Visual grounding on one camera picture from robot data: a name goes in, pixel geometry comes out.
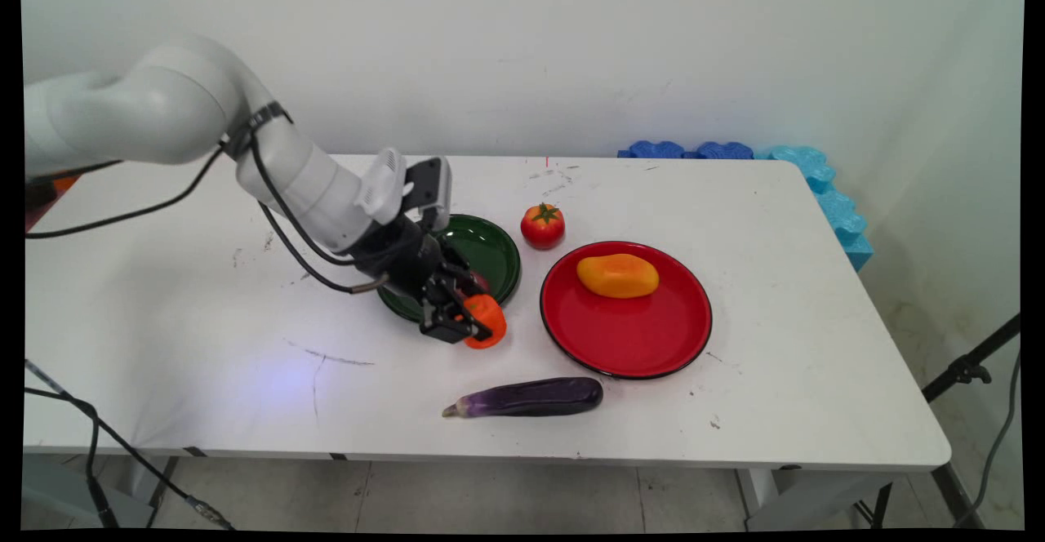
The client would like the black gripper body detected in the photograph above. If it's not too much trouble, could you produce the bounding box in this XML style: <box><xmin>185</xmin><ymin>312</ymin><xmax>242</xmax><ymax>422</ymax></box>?
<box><xmin>349</xmin><ymin>214</ymin><xmax>468</xmax><ymax>324</ymax></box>

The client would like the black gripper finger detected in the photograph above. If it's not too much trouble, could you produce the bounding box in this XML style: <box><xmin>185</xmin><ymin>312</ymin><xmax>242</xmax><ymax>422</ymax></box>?
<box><xmin>419</xmin><ymin>295</ymin><xmax>494</xmax><ymax>344</ymax></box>
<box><xmin>451</xmin><ymin>267</ymin><xmax>492</xmax><ymax>301</ymax></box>

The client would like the orange toy carrot piece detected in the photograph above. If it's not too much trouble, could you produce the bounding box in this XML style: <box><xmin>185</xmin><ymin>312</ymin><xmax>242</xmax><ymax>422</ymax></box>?
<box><xmin>462</xmin><ymin>293</ymin><xmax>509</xmax><ymax>351</ymax></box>

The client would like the dark green round plate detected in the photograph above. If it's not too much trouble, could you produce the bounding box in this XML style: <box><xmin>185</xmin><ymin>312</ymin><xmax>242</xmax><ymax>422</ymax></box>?
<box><xmin>377</xmin><ymin>214</ymin><xmax>522</xmax><ymax>324</ymax></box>

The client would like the red toy tomato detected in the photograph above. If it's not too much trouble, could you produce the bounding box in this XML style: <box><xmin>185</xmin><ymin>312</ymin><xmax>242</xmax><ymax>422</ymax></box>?
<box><xmin>521</xmin><ymin>202</ymin><xmax>567</xmax><ymax>251</ymax></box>

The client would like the purple toy eggplant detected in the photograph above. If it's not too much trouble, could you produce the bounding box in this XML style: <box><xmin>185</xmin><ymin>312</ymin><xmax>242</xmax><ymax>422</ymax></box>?
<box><xmin>442</xmin><ymin>376</ymin><xmax>605</xmax><ymax>420</ymax></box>

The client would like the yellow orange toy mango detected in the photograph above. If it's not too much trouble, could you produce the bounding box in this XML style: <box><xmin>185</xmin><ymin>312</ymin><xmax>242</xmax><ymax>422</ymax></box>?
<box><xmin>576</xmin><ymin>253</ymin><xmax>660</xmax><ymax>300</ymax></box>

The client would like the red round plate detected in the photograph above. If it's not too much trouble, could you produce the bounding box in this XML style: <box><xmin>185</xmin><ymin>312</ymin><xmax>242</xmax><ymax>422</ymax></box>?
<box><xmin>540</xmin><ymin>240</ymin><xmax>714</xmax><ymax>381</ymax></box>

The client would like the grey table leg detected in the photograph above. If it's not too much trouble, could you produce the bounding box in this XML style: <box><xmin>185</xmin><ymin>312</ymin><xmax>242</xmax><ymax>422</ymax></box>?
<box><xmin>735</xmin><ymin>467</ymin><xmax>895</xmax><ymax>531</ymax></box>
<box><xmin>145</xmin><ymin>455</ymin><xmax>181</xmax><ymax>529</ymax></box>

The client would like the orange object behind table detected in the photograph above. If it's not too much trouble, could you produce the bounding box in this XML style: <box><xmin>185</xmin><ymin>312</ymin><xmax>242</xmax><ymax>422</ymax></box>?
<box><xmin>24</xmin><ymin>173</ymin><xmax>84</xmax><ymax>231</ymax></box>

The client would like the light blue foam mat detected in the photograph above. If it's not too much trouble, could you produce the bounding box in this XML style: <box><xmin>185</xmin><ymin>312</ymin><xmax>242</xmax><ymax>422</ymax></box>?
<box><xmin>755</xmin><ymin>145</ymin><xmax>875</xmax><ymax>273</ymax></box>

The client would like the black tripod stand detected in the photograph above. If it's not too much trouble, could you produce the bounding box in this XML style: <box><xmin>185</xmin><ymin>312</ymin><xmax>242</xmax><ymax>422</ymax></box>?
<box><xmin>921</xmin><ymin>313</ymin><xmax>1024</xmax><ymax>404</ymax></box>

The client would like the black metal floor strut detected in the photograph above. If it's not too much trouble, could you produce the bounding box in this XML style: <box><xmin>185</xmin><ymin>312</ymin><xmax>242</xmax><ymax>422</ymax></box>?
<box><xmin>931</xmin><ymin>464</ymin><xmax>987</xmax><ymax>530</ymax></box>

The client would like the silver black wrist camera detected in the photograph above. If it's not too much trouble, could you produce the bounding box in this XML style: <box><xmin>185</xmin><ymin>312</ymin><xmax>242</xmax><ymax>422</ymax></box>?
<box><xmin>405</xmin><ymin>156</ymin><xmax>453</xmax><ymax>233</ymax></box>

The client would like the black robot wrist cable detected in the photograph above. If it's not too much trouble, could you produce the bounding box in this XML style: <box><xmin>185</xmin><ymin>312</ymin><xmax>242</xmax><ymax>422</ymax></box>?
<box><xmin>24</xmin><ymin>101</ymin><xmax>391</xmax><ymax>295</ymax></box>

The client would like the black cable under table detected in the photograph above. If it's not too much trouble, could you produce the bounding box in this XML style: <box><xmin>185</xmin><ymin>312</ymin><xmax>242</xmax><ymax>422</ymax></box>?
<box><xmin>23</xmin><ymin>358</ymin><xmax>239</xmax><ymax>531</ymax></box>

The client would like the thin grey hanging cable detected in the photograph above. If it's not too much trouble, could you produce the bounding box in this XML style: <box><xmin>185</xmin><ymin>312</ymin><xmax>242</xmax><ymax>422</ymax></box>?
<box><xmin>951</xmin><ymin>350</ymin><xmax>1024</xmax><ymax>529</ymax></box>

